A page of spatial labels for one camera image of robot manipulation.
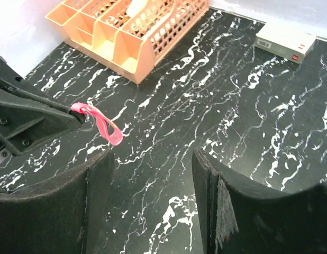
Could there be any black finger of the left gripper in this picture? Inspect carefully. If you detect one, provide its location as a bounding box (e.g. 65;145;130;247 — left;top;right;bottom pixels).
0;88;86;156
0;56;70;113

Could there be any orange plastic file organizer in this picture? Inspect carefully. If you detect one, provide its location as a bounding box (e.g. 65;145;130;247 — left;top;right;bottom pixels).
46;1;209;84

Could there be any pink strap keyring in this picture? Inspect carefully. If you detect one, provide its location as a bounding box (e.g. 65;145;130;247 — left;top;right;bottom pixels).
70;102;124;146

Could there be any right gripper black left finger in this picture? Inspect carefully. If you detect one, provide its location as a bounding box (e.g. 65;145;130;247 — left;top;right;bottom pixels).
0;151;115;253

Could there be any white small cardboard box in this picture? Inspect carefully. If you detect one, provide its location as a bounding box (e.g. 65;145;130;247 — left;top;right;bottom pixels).
254;23;316;64

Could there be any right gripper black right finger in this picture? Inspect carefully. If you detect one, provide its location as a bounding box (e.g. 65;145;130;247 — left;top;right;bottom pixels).
192;149;327;253

